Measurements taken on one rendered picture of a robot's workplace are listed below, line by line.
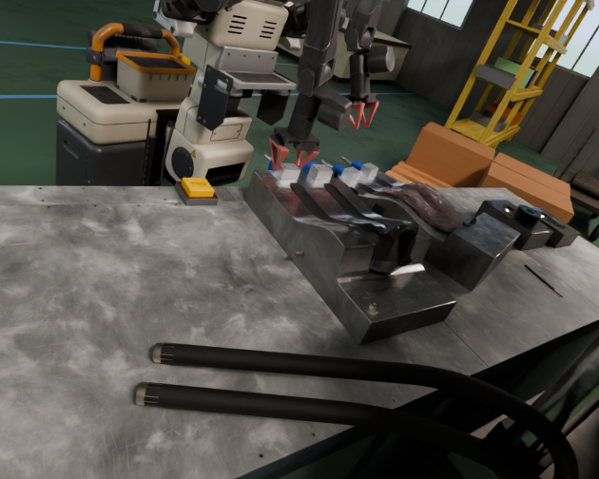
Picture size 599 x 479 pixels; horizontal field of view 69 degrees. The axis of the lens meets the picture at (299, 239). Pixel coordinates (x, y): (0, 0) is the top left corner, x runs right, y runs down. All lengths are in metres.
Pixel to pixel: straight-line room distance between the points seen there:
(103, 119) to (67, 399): 0.97
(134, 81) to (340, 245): 0.97
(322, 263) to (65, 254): 0.47
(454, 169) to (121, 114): 3.08
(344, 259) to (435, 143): 3.23
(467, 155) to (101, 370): 3.62
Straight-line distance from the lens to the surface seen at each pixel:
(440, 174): 4.06
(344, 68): 7.20
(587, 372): 0.74
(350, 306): 0.83
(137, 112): 1.52
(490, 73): 5.68
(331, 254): 0.85
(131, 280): 0.81
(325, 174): 1.16
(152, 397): 0.63
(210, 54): 1.32
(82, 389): 0.66
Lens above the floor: 1.34
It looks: 31 degrees down
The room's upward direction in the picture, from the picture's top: 21 degrees clockwise
